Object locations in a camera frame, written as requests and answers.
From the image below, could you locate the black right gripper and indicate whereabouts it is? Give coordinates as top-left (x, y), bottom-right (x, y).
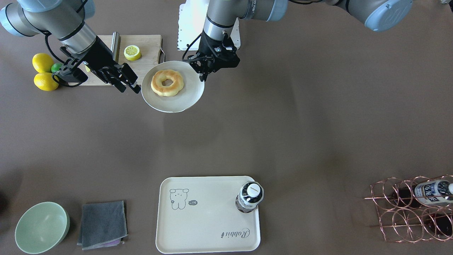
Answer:
top-left (52, 36), bottom-right (141, 94)

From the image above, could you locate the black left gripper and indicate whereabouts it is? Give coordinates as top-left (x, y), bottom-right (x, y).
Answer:
top-left (190, 33), bottom-right (240, 82)

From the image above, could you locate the round white plate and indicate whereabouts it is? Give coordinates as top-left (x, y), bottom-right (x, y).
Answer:
top-left (141, 61), bottom-right (205, 113)

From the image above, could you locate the glazed yellow donut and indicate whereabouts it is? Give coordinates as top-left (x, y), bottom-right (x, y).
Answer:
top-left (151, 69), bottom-right (185, 97)

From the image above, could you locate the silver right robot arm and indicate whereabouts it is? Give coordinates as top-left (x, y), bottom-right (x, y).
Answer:
top-left (1, 0), bottom-right (141, 93)

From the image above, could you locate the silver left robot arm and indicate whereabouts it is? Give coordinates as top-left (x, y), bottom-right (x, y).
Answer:
top-left (182, 0), bottom-right (413, 82)

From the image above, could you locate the dark drink bottle on tray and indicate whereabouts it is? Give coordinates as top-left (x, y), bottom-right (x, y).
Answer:
top-left (236, 181), bottom-right (264, 213)

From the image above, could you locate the cream rectangular tray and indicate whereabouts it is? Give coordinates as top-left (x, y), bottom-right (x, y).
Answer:
top-left (155, 176), bottom-right (261, 254)

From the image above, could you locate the half lemon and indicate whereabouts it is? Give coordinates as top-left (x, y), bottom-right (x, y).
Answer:
top-left (123, 45), bottom-right (142, 61)

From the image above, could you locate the wooden cutting board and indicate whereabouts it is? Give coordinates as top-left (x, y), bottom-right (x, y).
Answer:
top-left (79, 34), bottom-right (162, 86)

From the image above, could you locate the silver black-tipped knife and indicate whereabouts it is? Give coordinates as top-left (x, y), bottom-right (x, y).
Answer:
top-left (111, 31), bottom-right (120, 62)

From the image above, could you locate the green lime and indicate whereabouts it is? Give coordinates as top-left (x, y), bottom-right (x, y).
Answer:
top-left (51, 62), bottom-right (63, 73)

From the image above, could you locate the whole yellow lemon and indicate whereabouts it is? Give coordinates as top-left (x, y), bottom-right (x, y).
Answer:
top-left (32, 53), bottom-right (55, 73)
top-left (34, 72), bottom-right (59, 91)

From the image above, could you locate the grey folded cloth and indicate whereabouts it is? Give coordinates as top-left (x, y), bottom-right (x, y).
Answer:
top-left (77, 200), bottom-right (128, 250)

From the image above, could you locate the mint green bowl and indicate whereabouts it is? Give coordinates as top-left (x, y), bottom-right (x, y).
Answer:
top-left (15, 202), bottom-right (70, 254)

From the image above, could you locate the dark bottle in rack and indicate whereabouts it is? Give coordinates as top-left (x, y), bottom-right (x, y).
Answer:
top-left (422, 213), bottom-right (452, 239)
top-left (390, 180), bottom-right (453, 209)

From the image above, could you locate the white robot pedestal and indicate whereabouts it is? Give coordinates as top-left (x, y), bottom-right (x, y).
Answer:
top-left (177, 0), bottom-right (241, 51)

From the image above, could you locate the copper wire bottle rack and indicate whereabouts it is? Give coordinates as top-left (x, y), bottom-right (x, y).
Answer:
top-left (366, 176), bottom-right (452, 243)

